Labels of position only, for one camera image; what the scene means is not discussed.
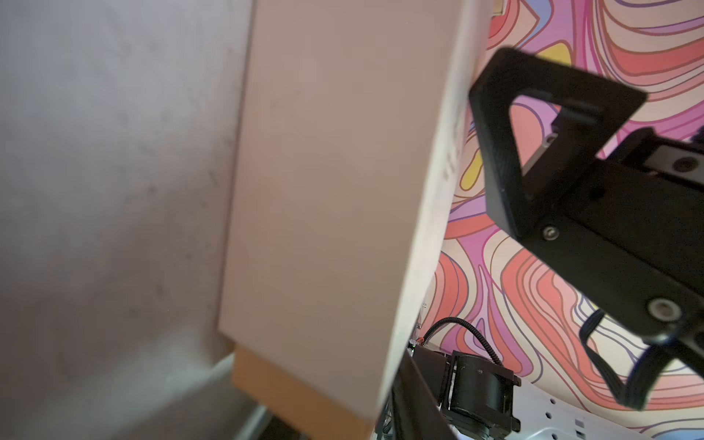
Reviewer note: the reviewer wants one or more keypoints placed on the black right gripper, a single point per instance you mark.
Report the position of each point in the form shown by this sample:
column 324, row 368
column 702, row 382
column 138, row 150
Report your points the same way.
column 629, row 233

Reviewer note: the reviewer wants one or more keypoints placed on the cream jewelry box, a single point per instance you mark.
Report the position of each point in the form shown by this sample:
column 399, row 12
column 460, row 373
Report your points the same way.
column 349, row 148

